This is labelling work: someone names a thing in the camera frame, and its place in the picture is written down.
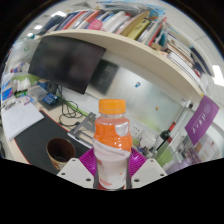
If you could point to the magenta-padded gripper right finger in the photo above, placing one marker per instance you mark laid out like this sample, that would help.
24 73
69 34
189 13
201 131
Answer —
149 171

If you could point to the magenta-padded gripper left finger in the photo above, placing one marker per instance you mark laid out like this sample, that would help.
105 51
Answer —
73 171

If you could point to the orange-capped drink bottle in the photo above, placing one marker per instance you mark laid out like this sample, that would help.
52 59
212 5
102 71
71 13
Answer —
112 140

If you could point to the patterned paper cup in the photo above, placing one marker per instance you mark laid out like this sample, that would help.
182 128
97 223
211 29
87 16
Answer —
55 161

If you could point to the white lidded jar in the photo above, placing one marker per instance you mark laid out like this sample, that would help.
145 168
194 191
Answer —
147 141

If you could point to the dark wine bottle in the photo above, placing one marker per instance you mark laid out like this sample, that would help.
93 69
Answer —
166 135

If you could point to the black desk mat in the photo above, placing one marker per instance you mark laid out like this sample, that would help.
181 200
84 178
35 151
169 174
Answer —
36 143

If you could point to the group photo poster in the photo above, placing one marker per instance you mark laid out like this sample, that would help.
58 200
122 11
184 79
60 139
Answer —
206 150

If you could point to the purple pennant flag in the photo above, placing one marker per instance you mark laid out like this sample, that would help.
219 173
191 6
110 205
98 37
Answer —
201 120

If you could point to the white open notebook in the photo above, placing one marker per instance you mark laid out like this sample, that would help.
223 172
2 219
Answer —
20 120

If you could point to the small blue box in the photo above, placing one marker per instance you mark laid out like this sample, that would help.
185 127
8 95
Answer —
50 99

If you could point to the clear plastic box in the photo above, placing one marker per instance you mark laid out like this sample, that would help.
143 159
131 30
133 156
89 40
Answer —
37 92

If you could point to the black computer monitor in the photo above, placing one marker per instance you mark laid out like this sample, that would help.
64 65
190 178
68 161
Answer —
65 61

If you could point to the white wall socket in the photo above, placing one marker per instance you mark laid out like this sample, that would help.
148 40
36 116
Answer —
135 129

